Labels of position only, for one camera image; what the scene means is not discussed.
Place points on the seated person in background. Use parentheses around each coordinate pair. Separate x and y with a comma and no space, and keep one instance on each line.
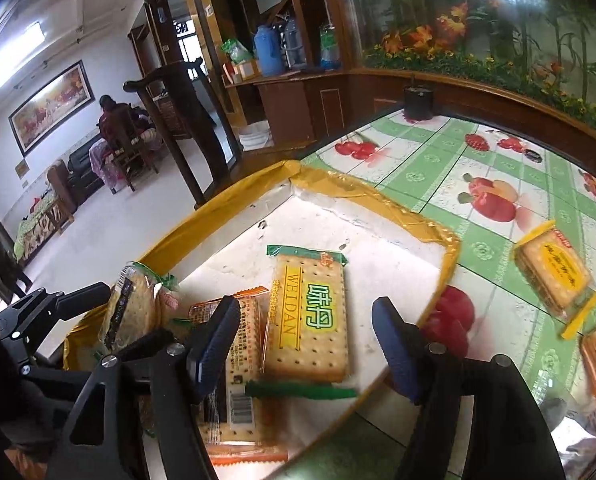
(122,125)

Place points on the grey thermos jug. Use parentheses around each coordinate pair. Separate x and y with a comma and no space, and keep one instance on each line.
(293,45)

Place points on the green-label bottle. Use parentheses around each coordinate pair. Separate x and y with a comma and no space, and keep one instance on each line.
(330,54)

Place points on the yellow-rimmed white tray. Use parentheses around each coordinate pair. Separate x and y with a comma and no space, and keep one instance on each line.
(326,246)

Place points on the small yellow cracker pack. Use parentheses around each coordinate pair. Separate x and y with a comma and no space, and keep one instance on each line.
(557,274)

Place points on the left hand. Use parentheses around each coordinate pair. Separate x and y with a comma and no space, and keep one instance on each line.
(167,303)

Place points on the floral glass panel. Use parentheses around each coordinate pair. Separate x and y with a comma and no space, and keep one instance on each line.
(542,49)

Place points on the blue thermos jug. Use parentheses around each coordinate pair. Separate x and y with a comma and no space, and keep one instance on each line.
(268,50)

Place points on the framed landscape painting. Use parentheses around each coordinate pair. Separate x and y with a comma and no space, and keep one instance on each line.
(50,107)

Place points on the dark wooden chair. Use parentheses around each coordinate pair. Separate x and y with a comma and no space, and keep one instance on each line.
(183,105)

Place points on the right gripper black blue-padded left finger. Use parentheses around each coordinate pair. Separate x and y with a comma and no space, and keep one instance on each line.
(102,437)

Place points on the green Weidan cracker pack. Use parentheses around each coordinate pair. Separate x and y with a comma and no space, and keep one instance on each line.
(306,340)

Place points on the wooden sideboard cabinet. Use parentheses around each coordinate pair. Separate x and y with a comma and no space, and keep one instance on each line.
(300,107)

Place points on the green fruit-print tablecloth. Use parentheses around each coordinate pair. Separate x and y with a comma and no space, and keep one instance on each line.
(490,188)

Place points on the orange cracker pack barcode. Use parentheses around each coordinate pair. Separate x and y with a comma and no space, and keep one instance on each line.
(235,427)

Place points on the clear plastic bag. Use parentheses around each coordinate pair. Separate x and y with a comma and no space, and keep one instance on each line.
(573,430)

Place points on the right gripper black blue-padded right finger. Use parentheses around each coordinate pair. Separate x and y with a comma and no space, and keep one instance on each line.
(509,438)

